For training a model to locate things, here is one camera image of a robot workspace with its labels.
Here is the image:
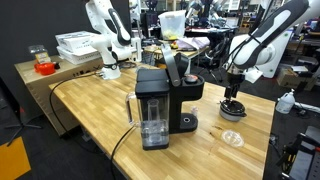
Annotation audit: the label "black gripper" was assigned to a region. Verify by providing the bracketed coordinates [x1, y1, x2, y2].
[224, 73, 245, 99]

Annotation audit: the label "tan cabinet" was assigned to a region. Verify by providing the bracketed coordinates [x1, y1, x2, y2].
[15, 56, 102, 136]

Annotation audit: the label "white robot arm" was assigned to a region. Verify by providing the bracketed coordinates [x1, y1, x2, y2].
[85, 0, 320, 99]

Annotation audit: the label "clear glass lid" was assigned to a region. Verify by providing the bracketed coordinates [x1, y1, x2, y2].
[221, 130, 244, 147]

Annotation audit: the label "white stacked boxes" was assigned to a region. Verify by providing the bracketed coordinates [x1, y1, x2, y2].
[55, 31, 101, 65]

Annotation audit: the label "clear plastic storage bin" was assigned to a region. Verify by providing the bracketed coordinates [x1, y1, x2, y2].
[158, 10, 186, 40]

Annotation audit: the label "white plastic jug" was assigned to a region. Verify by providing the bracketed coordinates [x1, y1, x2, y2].
[275, 90, 295, 114]

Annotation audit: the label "red cup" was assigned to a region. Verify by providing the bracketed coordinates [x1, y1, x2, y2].
[34, 63, 55, 75]

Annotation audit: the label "black pot lid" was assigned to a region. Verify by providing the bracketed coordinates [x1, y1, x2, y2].
[220, 100, 246, 117]

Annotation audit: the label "black Keurig coffee machine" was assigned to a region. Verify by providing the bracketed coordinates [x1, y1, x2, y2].
[125, 44, 205, 150]

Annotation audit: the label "black power cable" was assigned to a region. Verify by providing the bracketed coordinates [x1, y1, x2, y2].
[49, 71, 138, 180]

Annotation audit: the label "gray pot with black handles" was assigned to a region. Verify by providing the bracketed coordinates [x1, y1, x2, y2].
[219, 108, 247, 122]

